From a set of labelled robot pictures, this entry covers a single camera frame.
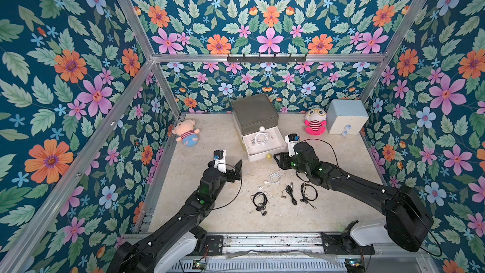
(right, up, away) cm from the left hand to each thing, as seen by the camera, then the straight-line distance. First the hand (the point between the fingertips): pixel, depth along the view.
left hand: (234, 158), depth 81 cm
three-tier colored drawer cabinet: (+9, +18, +10) cm, 22 cm away
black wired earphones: (+11, -20, +5) cm, 23 cm away
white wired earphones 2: (+19, -12, +12) cm, 25 cm away
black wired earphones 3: (+35, -17, +6) cm, 39 cm away
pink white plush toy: (+44, +18, +27) cm, 54 cm away
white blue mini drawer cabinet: (+58, +20, +18) cm, 63 cm away
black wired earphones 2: (+26, -17, +7) cm, 31 cm away
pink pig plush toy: (-28, +10, +20) cm, 36 cm away
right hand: (+19, +2, +2) cm, 19 cm away
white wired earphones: (+12, +8, +15) cm, 21 cm away
